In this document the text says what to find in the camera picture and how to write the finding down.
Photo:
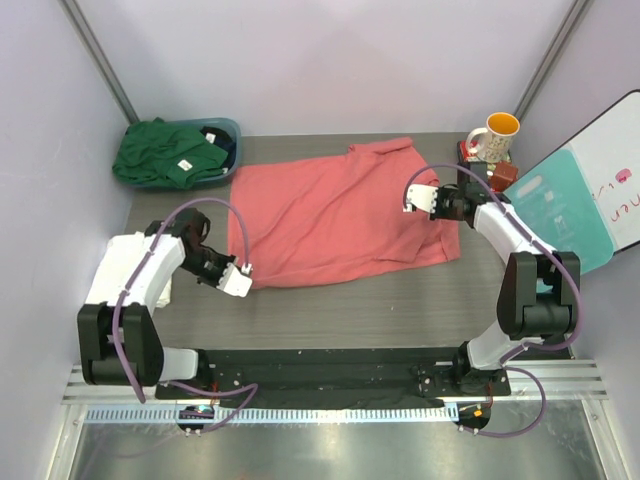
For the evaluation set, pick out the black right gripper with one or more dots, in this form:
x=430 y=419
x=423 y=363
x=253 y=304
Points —
x=441 y=192

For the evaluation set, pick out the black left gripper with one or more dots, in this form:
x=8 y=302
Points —
x=224 y=260

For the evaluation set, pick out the pink t-shirt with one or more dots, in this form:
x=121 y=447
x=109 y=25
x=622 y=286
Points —
x=335 y=219

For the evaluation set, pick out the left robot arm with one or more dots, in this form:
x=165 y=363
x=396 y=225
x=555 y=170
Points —
x=115 y=327

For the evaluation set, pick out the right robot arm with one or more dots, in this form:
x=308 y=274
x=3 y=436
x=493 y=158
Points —
x=539 y=303

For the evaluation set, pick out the small brown box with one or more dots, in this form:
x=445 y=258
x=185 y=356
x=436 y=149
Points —
x=504 y=174

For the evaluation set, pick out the white mug orange inside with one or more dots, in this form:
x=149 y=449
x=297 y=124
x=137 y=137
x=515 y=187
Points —
x=492 y=142

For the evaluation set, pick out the folded white t-shirt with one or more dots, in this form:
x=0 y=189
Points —
x=162 y=295

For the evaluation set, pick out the teal folding board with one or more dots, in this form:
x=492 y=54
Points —
x=554 y=201

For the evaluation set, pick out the green t-shirt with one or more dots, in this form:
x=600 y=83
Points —
x=160 y=155

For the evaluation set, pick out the dark navy t-shirt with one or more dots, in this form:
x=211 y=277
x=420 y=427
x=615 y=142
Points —
x=221 y=139

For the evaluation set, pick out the blue plastic bin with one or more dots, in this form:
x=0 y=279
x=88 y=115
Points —
x=230 y=145

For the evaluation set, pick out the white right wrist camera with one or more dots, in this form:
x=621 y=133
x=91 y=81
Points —
x=420 y=197

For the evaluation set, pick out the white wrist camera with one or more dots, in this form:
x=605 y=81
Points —
x=234 y=282
x=420 y=197

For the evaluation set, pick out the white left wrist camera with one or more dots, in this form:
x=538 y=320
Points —
x=234 y=282

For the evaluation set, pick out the whiteboard with black frame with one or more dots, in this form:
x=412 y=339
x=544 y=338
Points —
x=607 y=152

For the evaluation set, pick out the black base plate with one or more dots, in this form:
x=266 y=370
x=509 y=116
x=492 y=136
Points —
x=338 y=379

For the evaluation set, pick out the aluminium rail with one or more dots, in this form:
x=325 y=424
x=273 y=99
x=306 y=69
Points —
x=530 y=382

